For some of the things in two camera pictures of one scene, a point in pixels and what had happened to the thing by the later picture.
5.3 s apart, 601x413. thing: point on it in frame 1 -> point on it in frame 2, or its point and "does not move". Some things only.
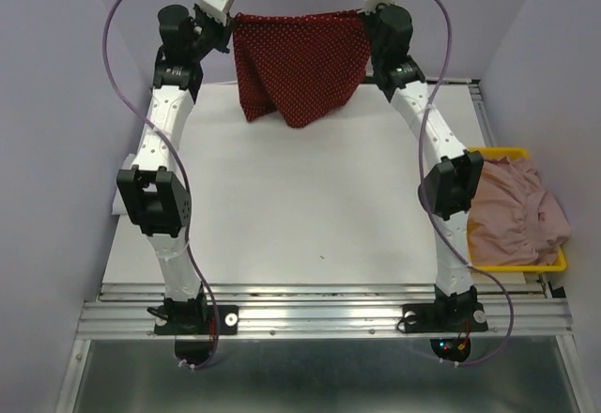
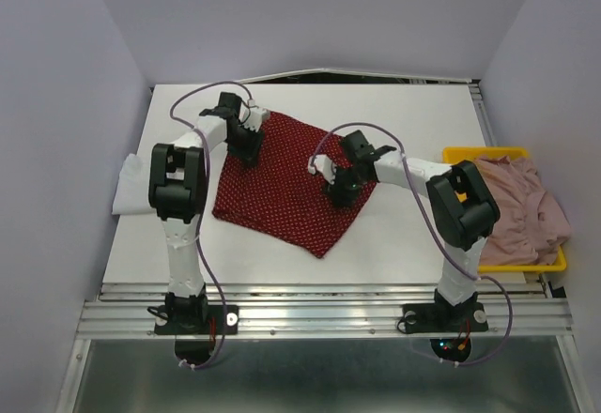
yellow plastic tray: x=558 y=265 does not move
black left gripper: x=221 y=30 -> x=250 y=154
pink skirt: x=514 y=219 does not move
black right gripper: x=368 y=18 -> x=339 y=198
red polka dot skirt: x=303 y=68 -> x=279 y=197
